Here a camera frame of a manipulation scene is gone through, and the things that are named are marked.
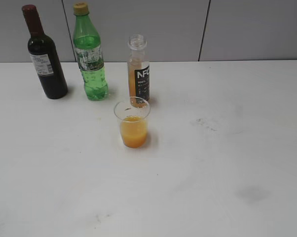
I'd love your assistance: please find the NFC orange juice bottle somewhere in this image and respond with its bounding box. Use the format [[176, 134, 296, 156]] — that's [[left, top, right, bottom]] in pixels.
[[127, 34, 149, 108]]

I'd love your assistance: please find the transparent plastic cup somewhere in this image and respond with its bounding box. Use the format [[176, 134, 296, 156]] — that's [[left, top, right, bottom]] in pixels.
[[113, 96, 150, 148]]

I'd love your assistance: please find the green plastic soda bottle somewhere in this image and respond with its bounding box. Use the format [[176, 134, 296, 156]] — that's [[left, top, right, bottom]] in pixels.
[[73, 2, 109, 101]]

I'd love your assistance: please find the dark red wine bottle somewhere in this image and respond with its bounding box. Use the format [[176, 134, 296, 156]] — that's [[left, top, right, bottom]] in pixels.
[[22, 4, 68, 99]]

